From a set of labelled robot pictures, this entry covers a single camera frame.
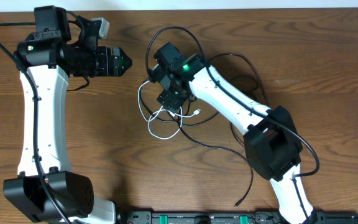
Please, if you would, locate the white USB cable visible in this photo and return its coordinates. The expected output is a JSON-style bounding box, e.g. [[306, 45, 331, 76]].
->
[[137, 80, 202, 140]]

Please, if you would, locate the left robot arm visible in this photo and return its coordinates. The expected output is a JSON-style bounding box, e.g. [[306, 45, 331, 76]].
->
[[3, 6, 132, 223]]

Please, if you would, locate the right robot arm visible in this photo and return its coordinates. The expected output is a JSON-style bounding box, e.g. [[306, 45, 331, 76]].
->
[[149, 42, 318, 223]]

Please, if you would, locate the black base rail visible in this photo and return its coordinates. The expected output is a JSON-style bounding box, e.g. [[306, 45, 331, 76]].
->
[[116, 211, 358, 224]]

